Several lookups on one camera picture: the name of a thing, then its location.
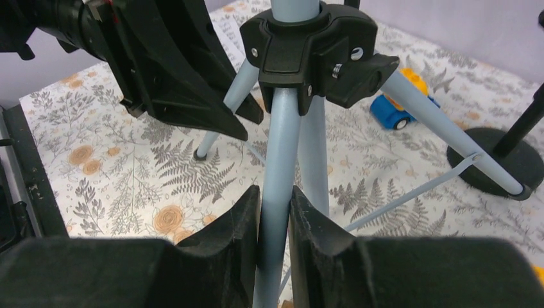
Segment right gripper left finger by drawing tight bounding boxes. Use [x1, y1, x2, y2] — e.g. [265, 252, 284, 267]
[1, 185, 260, 307]

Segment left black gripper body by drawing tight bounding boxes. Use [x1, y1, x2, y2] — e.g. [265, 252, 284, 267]
[80, 1, 235, 101]

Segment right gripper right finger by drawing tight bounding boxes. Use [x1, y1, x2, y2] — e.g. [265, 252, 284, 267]
[289, 187, 543, 307]

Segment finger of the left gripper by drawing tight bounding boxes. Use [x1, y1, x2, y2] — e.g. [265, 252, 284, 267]
[121, 80, 264, 141]

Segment light blue music stand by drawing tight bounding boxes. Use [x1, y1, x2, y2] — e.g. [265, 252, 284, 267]
[193, 0, 533, 308]

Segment sheet music page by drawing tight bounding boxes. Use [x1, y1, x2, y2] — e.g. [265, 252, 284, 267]
[212, 19, 246, 71]

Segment yellow toy block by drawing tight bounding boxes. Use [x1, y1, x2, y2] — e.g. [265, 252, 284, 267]
[532, 266, 544, 286]

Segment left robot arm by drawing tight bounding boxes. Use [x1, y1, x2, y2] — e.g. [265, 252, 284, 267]
[1, 0, 264, 140]

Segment blue yellow toy figure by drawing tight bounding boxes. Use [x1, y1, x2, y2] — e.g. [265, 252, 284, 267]
[368, 67, 441, 131]

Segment right black microphone stand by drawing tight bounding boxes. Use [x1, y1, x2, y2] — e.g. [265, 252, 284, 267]
[460, 86, 543, 200]

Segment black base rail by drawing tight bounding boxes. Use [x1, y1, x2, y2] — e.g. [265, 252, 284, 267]
[1, 105, 69, 254]

